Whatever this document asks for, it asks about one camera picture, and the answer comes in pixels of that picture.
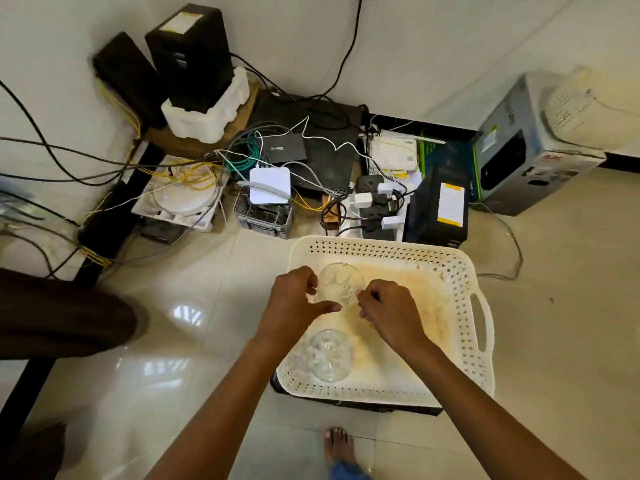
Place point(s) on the cream round plastic basket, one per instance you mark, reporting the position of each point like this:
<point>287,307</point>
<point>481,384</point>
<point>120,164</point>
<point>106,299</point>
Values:
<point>595,109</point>

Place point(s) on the person's right foot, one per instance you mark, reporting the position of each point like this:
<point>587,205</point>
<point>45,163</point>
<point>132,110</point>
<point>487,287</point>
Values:
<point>339,444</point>

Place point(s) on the large black flat device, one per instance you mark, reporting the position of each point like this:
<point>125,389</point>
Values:
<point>330,159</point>

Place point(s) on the black plastic stool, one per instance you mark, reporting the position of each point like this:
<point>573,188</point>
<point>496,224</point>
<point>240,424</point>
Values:
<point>350,405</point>

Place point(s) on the black tower power unit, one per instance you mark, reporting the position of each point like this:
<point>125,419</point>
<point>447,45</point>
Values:
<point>192,59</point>

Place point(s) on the clear glass cup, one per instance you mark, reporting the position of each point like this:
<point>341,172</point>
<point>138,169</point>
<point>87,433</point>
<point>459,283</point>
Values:
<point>330,357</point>
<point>340,279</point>

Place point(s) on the white perforated plastic basket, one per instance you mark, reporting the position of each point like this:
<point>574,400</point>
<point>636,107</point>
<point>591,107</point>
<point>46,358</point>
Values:
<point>400,374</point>

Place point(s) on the small black network switch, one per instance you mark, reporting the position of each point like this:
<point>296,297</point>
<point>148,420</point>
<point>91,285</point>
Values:
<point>285,149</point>

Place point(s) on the white round access point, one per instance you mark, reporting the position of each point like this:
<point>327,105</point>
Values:
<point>180,199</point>

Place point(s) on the grey printed cardboard box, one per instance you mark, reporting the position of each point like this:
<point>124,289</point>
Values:
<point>530,194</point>

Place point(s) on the person's right hand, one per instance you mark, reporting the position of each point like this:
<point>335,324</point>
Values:
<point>395,319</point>

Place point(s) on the person's left forearm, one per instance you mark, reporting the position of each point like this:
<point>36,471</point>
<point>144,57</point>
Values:
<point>215,424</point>

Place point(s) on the person's left hand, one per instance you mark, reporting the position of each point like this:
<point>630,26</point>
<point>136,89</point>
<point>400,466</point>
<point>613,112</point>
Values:
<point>290,309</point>

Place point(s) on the person's right forearm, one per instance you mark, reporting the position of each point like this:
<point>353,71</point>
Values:
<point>490,429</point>

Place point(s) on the blue jeans leg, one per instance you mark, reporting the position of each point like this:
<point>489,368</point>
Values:
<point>347,472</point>

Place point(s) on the white plug adapter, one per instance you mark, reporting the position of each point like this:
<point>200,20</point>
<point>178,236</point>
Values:
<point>392,222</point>
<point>387,187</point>
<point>362,199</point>

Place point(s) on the black box white label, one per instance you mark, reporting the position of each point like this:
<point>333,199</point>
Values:
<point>425,214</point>

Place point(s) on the white square router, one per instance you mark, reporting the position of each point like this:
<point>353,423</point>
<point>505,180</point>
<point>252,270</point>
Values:
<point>270,184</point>

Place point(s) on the grey plastic crate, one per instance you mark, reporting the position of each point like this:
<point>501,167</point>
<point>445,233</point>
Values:
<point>262,219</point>

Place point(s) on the white modem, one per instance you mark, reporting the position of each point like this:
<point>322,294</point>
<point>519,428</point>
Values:
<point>395,152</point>

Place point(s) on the black power strip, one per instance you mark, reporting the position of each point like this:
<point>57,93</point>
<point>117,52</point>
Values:
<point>372,212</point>

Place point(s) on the green product box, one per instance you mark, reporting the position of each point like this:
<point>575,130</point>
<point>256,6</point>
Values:
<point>435,154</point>

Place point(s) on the white foam packing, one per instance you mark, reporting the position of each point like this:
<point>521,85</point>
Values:
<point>205,122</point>

